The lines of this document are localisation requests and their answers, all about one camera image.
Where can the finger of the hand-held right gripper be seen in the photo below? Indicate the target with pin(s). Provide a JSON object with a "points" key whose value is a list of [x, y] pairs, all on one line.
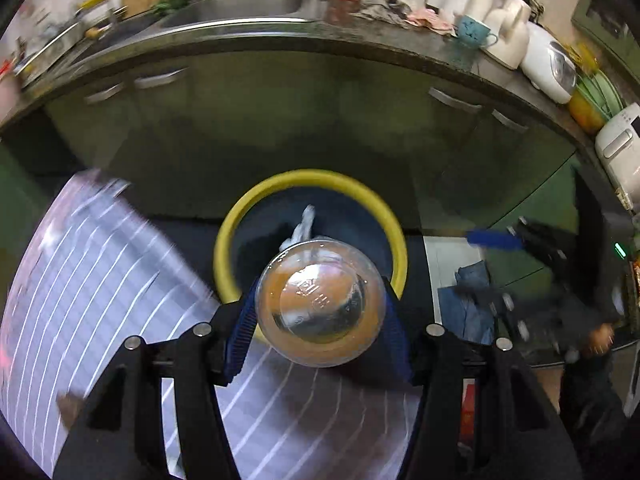
{"points": [[510, 310], [492, 240]]}

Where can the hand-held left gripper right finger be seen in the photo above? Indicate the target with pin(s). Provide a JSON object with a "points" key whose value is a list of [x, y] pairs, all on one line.
{"points": [[400, 345]]}

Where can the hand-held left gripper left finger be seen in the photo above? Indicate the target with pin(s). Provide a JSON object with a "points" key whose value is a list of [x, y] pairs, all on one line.
{"points": [[240, 340]]}

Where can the clear plastic cup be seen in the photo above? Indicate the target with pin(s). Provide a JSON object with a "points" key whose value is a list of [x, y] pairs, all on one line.
{"points": [[320, 305]]}

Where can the white paper towel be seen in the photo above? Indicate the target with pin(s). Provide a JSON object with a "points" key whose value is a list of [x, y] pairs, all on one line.
{"points": [[305, 220]]}

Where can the yellow-rimmed trash bin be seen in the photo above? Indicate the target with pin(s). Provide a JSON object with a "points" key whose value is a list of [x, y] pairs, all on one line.
{"points": [[310, 176]]}

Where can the person's right forearm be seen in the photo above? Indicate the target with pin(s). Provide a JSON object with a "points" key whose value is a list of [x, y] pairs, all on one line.
{"points": [[595, 400]]}

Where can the person's right hand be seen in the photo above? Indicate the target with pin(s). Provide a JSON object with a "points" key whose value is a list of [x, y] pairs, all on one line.
{"points": [[600, 342]]}

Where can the blue-grey cloth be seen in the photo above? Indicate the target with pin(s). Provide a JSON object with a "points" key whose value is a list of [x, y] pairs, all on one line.
{"points": [[470, 300]]}

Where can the purple checked tablecloth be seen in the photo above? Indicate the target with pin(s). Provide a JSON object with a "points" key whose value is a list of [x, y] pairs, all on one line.
{"points": [[125, 285]]}

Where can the white countertop appliance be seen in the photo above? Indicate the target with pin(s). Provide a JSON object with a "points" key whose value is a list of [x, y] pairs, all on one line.
{"points": [[620, 145]]}

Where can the white rice cooker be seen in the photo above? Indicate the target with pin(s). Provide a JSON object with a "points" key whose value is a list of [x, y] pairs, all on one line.
{"points": [[550, 65]]}

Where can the white kettle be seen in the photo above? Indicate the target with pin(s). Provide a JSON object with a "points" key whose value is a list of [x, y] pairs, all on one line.
{"points": [[510, 35]]}

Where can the teal mug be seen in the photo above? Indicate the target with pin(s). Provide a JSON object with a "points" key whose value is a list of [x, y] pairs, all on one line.
{"points": [[472, 32]]}

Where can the pink cloth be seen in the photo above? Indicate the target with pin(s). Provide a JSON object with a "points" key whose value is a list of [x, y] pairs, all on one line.
{"points": [[430, 20]]}

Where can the dark stone countertop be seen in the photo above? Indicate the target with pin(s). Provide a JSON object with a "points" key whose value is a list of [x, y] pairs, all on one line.
{"points": [[350, 35]]}

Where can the grey rag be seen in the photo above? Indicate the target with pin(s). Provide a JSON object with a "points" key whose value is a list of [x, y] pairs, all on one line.
{"points": [[385, 12]]}

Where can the steel kitchen sink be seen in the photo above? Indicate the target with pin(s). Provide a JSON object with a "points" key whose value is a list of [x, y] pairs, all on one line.
{"points": [[240, 5]]}

